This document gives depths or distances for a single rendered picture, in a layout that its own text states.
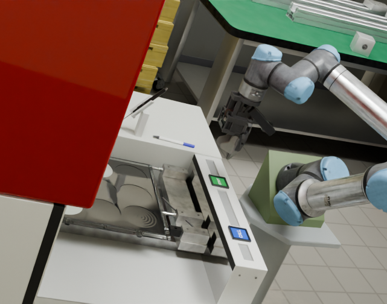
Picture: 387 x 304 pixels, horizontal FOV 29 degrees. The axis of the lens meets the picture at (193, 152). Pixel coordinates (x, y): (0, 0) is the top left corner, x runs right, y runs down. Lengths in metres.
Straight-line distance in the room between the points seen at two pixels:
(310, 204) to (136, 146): 0.56
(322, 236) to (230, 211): 0.49
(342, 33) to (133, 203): 3.07
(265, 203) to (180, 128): 0.37
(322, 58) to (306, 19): 2.68
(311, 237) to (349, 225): 2.05
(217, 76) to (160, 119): 1.95
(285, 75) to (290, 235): 0.64
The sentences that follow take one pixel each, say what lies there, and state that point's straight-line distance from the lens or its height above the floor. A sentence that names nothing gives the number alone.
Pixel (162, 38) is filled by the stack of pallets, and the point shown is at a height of 0.58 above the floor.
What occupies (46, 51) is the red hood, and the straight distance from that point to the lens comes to 1.30.
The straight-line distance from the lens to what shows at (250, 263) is 2.01.
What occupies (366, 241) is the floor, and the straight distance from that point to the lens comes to 4.53.
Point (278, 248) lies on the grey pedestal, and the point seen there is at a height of 0.72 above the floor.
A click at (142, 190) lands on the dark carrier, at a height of 0.90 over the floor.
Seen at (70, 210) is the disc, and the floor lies 0.90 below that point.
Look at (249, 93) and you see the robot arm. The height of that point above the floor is 1.28.
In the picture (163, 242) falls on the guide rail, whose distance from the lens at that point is 2.16.
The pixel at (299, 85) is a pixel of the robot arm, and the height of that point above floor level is 1.38.
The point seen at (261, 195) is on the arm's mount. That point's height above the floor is 0.87.
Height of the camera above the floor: 2.03
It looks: 26 degrees down
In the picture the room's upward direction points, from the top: 22 degrees clockwise
